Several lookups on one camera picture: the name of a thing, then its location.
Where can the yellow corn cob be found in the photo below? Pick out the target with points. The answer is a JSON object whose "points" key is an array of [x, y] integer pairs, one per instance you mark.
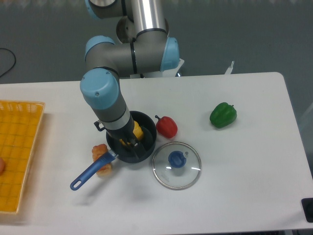
{"points": [[137, 131]]}

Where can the black device at table corner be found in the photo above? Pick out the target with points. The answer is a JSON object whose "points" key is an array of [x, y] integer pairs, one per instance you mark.
{"points": [[307, 204]]}

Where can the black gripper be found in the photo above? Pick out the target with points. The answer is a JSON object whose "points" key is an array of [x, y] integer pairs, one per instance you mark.
{"points": [[120, 130]]}

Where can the glass pot lid blue knob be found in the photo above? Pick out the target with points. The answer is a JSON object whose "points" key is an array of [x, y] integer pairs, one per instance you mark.
{"points": [[176, 165]]}

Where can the red bell pepper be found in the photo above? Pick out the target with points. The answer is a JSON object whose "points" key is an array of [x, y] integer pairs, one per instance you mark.
{"points": [[166, 126]]}

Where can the yellow woven basket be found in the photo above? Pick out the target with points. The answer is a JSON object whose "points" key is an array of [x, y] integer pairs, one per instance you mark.
{"points": [[19, 126]]}

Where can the green bell pepper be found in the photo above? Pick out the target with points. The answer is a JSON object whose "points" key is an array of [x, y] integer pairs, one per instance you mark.
{"points": [[223, 115]]}

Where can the white plug behind table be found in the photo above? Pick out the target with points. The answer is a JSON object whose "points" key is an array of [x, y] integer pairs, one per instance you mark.
{"points": [[230, 68]]}

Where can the dark blue saucepan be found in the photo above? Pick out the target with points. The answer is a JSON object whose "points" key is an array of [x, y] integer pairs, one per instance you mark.
{"points": [[122, 153]]}

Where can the brown croissant bread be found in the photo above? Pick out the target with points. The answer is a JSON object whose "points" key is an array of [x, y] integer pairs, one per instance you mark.
{"points": [[97, 152]]}

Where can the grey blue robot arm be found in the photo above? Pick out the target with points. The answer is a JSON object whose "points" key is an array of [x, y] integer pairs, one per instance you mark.
{"points": [[149, 49]]}

